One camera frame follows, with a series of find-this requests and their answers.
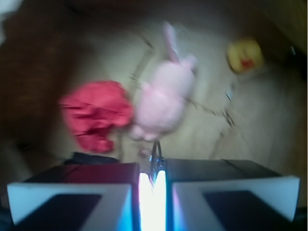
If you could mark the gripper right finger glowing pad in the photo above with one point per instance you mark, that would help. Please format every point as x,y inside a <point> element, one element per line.
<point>228,195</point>

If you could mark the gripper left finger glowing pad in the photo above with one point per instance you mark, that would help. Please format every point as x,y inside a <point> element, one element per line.
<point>78,198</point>

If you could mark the silver key bunch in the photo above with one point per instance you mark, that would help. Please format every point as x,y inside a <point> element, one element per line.
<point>157,162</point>

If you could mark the crumpled red paper ball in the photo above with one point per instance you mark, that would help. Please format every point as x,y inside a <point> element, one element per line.
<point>93,110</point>

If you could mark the pink plush bunny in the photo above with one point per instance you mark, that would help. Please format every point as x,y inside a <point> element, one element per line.
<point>164,97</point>

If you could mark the yellow rubber duck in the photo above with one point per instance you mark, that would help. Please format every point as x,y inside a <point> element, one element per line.
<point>244,54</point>

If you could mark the brown paper bag tray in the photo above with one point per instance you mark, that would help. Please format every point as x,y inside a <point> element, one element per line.
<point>50,47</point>

